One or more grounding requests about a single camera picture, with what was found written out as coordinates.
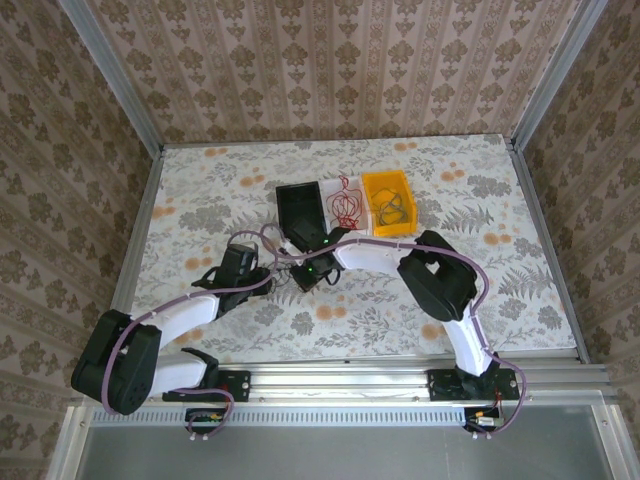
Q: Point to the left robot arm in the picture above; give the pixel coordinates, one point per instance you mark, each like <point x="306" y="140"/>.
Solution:
<point x="135" y="360"/>

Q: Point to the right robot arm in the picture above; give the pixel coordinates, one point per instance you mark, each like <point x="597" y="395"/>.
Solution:
<point x="435" y="280"/>

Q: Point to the black plastic bin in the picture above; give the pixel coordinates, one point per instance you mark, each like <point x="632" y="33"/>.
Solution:
<point x="300" y="200"/>

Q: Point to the floral tablecloth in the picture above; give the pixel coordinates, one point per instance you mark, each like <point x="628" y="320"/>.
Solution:
<point x="375" y="325"/>

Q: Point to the white plastic bin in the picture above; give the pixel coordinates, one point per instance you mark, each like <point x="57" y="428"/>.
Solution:
<point x="326" y="188"/>

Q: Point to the yellow plastic bin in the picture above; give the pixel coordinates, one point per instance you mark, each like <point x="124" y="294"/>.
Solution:
<point x="373" y="182"/>

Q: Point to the small electronics board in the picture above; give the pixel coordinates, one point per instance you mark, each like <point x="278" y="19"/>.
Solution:
<point x="484" y="420"/>
<point x="205" y="420"/>

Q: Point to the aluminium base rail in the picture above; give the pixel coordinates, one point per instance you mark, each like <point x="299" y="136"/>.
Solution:
<point x="340" y="377"/>

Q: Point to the aluminium side rail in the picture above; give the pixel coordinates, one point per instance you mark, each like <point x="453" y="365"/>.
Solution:
<point x="137" y="230"/>
<point x="547" y="250"/>

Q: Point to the aluminium frame post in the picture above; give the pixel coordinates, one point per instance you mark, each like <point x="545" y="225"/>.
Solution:
<point x="555" y="80"/>
<point x="115" y="80"/>

